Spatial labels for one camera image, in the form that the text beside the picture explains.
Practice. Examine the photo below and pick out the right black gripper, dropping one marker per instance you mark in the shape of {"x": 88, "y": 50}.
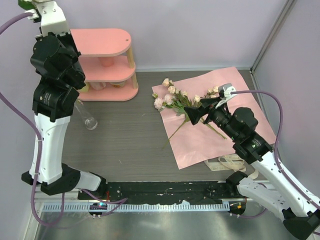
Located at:
{"x": 195, "y": 113}

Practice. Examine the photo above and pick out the pink flower bouquet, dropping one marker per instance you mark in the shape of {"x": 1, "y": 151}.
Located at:
{"x": 177, "y": 99}

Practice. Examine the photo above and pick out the purple pink wrapping paper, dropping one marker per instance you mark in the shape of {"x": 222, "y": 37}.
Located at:
{"x": 193, "y": 144}

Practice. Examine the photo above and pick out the cream printed ribbon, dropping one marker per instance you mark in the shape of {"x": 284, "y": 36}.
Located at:
{"x": 227, "y": 163}

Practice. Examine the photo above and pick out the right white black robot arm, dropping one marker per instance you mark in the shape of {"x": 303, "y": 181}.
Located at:
{"x": 296, "y": 206}

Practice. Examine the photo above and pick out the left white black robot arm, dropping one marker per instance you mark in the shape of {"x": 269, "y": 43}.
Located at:
{"x": 56, "y": 59}

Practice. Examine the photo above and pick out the clear glass vase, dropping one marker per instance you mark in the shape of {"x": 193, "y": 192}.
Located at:
{"x": 89, "y": 121}

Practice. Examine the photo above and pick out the orange patterned bowl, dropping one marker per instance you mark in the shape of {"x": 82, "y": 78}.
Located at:
{"x": 118, "y": 84}

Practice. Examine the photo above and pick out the pink cup on shelf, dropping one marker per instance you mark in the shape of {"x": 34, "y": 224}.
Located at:
{"x": 107, "y": 61}

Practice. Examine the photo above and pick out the pink mug on shelf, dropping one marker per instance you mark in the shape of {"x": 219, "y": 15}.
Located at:
{"x": 98, "y": 86}

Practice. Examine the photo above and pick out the pink three-tier shelf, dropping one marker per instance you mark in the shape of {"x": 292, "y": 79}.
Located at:
{"x": 94, "y": 43}

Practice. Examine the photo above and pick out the yellow green cup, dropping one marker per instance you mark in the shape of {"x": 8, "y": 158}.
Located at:
{"x": 85, "y": 88}

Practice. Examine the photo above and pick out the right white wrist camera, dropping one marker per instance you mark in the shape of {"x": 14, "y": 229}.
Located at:
{"x": 225, "y": 93}

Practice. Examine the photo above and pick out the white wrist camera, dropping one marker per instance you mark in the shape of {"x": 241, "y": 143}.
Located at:
{"x": 225, "y": 93}
{"x": 51, "y": 17}

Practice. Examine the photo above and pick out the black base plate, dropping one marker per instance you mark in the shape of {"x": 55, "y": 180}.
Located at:
{"x": 169, "y": 192}

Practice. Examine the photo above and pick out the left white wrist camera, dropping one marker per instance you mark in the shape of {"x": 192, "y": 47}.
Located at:
{"x": 51, "y": 17}

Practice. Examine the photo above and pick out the aluminium frame rail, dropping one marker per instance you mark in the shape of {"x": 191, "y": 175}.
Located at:
{"x": 76, "y": 201}

